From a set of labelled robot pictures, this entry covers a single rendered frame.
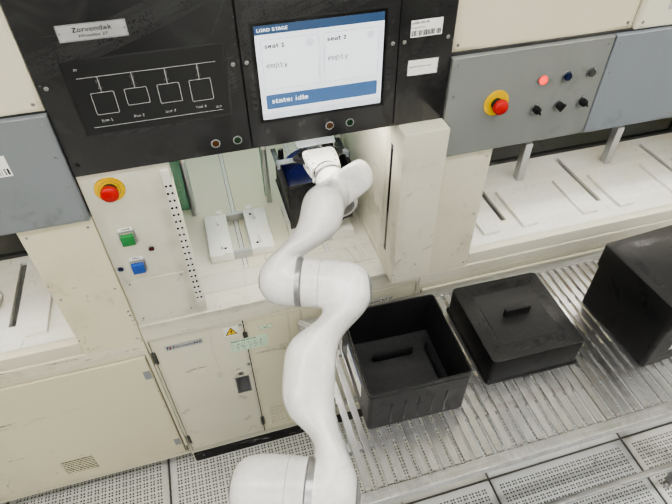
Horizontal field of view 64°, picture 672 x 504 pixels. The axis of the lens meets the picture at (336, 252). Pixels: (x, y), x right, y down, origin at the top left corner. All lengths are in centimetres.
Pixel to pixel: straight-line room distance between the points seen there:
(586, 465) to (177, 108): 202
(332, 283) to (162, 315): 73
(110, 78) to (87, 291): 60
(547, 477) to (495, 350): 94
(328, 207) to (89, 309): 79
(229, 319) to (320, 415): 75
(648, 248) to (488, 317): 51
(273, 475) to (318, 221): 47
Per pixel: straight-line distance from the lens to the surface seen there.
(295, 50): 121
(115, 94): 121
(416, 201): 148
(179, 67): 119
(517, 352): 159
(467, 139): 148
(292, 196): 166
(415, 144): 136
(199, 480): 234
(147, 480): 240
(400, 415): 150
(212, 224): 188
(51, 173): 131
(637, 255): 177
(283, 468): 101
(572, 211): 209
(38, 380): 185
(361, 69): 127
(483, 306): 167
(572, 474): 246
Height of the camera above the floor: 210
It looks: 44 degrees down
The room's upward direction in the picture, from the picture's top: 1 degrees counter-clockwise
